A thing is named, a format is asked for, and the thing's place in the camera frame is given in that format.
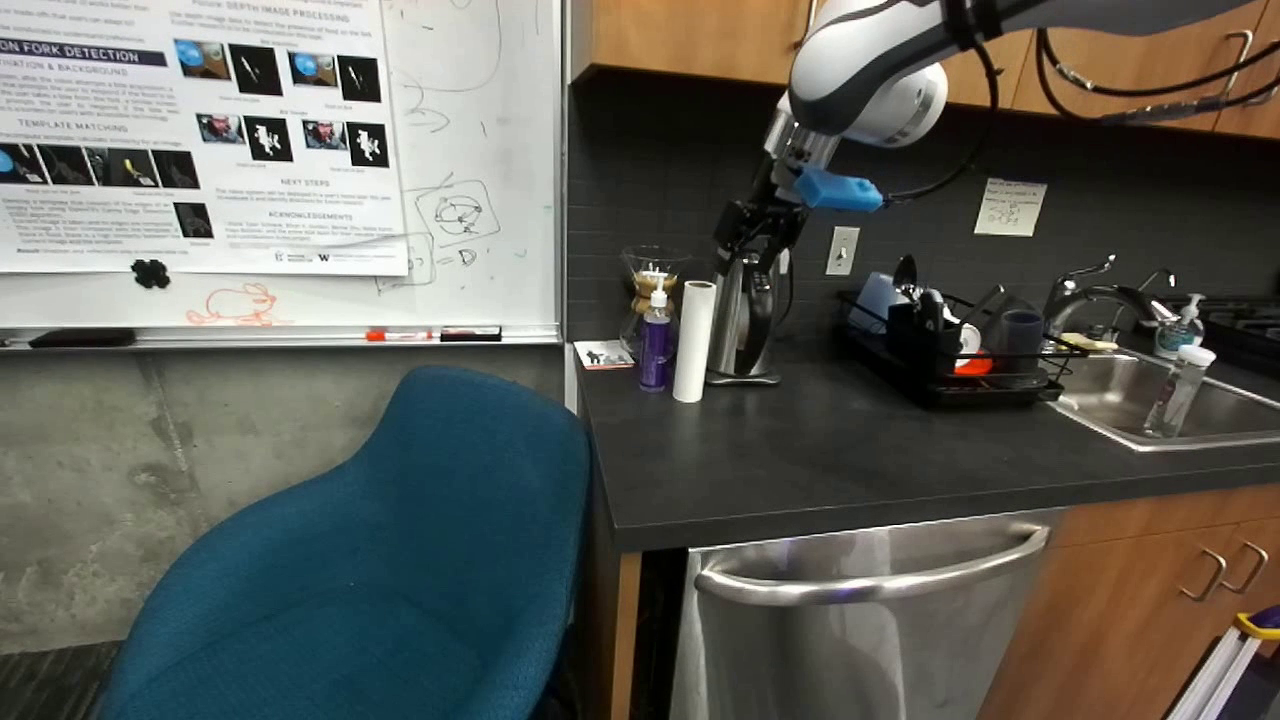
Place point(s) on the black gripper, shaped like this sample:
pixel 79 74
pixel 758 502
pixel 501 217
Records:
pixel 762 226

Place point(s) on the white paper towel roll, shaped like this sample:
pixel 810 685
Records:
pixel 695 340

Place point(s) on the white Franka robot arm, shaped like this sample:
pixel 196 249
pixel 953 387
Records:
pixel 867 64

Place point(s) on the stainless steel electric kettle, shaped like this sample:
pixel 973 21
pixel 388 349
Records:
pixel 730 349

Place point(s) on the blue plastic cup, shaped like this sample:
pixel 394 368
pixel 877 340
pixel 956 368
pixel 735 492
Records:
pixel 875 303

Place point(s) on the purple spray bottle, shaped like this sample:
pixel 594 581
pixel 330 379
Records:
pixel 653 349

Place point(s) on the small printed card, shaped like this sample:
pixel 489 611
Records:
pixel 605 355

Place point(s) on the black dish drying rack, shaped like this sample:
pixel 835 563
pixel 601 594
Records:
pixel 953 364

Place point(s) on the black whiteboard marker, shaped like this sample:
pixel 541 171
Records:
pixel 468 334

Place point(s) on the white whiteboard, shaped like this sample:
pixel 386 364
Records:
pixel 480 161

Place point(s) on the chrome faucet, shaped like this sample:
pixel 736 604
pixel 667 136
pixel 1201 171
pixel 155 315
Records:
pixel 1102 303

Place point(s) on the stainless steel dishwasher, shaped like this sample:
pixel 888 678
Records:
pixel 853 625

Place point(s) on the red whiteboard marker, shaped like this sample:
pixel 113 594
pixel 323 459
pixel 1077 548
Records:
pixel 398 334

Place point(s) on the stainless steel sink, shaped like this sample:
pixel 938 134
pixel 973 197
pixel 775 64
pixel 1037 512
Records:
pixel 1175 407

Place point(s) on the blue fabric chair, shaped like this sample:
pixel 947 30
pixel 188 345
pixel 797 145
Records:
pixel 374 575

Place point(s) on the wooden base cabinet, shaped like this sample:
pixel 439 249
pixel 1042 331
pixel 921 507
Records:
pixel 1135 600

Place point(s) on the black whiteboard magnet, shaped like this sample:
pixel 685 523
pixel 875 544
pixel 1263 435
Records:
pixel 150 272

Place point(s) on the purple titled research poster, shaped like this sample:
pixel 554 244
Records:
pixel 120 202

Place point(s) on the black whiteboard eraser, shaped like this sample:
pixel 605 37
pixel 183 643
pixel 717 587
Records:
pixel 82 337

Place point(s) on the white wall outlet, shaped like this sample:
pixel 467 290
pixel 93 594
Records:
pixel 841 249

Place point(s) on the blue wrist camera box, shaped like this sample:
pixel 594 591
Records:
pixel 841 193

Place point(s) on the wooden wall cabinets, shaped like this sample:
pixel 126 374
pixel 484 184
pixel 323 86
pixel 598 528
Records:
pixel 695 43

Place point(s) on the white paper wall note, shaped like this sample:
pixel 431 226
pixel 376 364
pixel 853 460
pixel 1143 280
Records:
pixel 1008 210

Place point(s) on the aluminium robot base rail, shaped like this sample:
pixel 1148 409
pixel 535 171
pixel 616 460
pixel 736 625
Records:
pixel 1234 683

